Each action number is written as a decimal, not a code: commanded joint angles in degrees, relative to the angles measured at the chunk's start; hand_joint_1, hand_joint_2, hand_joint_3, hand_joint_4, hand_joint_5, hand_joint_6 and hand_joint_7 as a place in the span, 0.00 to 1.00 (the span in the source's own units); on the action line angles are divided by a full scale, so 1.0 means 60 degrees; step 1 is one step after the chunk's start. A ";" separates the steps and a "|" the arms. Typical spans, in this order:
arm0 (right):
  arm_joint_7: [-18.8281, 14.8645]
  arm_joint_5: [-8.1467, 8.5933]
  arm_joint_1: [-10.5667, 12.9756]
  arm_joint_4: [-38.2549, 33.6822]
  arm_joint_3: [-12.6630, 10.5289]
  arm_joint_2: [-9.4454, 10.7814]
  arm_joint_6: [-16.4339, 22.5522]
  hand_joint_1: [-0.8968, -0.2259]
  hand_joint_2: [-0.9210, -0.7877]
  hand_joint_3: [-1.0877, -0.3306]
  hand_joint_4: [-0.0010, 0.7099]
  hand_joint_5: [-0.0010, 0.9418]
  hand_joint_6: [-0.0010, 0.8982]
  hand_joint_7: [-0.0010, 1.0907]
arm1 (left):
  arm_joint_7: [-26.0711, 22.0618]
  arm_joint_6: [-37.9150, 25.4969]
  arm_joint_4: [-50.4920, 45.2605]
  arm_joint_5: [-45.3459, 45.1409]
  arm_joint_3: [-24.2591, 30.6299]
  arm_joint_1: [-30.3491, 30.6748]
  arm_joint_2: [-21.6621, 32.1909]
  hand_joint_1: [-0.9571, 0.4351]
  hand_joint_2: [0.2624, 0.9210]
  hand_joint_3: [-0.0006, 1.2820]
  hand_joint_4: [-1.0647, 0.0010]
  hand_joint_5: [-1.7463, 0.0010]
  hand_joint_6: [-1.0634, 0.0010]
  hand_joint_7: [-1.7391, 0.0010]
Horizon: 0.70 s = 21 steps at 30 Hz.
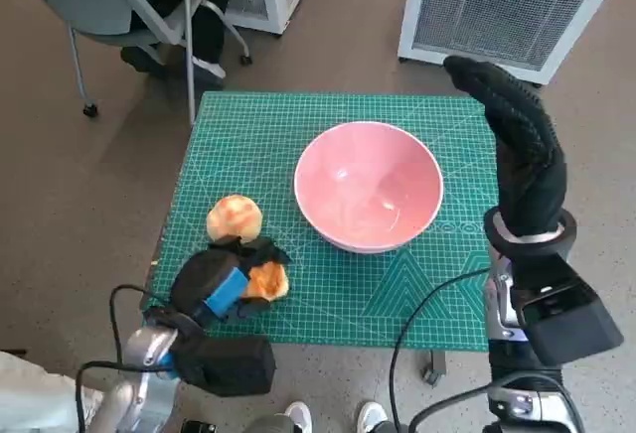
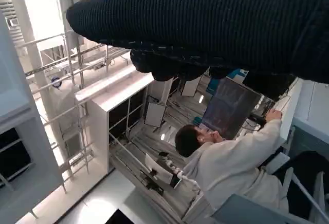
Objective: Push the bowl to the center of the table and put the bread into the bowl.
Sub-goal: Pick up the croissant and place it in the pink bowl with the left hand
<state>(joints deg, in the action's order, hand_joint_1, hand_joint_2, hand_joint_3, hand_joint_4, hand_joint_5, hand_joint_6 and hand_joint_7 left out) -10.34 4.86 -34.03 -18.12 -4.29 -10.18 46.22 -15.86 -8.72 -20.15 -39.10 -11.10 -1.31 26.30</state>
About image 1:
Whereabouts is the striped oblong toy bread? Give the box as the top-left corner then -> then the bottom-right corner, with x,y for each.
242,260 -> 291,304

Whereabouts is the pink bowl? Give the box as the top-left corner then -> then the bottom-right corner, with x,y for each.
292,121 -> 445,255

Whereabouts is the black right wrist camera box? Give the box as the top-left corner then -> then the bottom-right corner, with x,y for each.
511,253 -> 625,367

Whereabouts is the green cutting mat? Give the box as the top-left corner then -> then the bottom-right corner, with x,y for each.
152,90 -> 498,353

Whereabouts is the large white mesh cabinet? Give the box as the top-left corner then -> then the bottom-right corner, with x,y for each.
397,0 -> 636,85

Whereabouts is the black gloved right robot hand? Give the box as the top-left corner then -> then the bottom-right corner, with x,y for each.
442,54 -> 568,238

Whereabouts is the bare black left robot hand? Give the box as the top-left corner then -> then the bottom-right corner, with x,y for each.
171,236 -> 292,328

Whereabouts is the round toy bread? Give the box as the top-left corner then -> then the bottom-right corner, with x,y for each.
206,194 -> 264,244

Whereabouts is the white shoe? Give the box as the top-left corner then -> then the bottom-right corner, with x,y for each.
284,400 -> 314,433
356,400 -> 389,433

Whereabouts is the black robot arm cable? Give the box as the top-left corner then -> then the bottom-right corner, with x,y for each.
389,267 -> 493,433
108,283 -> 173,369
406,370 -> 587,433
74,360 -> 173,433

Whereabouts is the table leg caster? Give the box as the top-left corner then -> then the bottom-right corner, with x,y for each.
421,351 -> 446,384

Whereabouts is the person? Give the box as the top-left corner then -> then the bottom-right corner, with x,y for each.
0,351 -> 100,433
120,0 -> 235,87

